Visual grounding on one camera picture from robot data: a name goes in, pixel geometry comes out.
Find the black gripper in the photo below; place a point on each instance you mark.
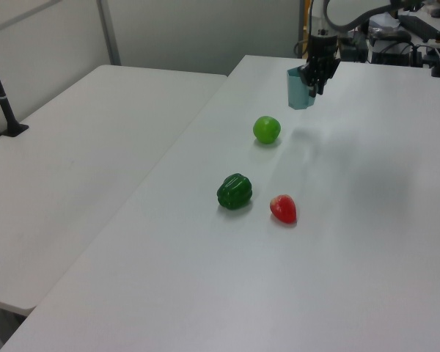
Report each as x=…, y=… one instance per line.
x=322, y=55

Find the light blue faceted mug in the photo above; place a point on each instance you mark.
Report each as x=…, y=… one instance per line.
x=297, y=91

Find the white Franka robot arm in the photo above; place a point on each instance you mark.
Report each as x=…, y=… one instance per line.
x=320, y=16

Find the black electronics box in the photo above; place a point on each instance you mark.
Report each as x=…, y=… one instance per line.
x=353, y=47

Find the light green apple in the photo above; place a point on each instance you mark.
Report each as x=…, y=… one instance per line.
x=266, y=129

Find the dark desk equipment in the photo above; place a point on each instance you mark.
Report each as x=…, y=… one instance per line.
x=392, y=45

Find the black keyboard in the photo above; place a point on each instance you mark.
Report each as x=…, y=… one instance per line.
x=419, y=26

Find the red strawberry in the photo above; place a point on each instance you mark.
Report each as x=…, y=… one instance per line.
x=284, y=209

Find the dark green bell pepper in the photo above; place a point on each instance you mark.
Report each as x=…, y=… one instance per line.
x=234, y=191

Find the dark computer mouse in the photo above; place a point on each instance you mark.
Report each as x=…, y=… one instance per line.
x=438, y=12

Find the black camera pole with band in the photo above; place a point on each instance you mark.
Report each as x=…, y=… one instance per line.
x=1, y=99

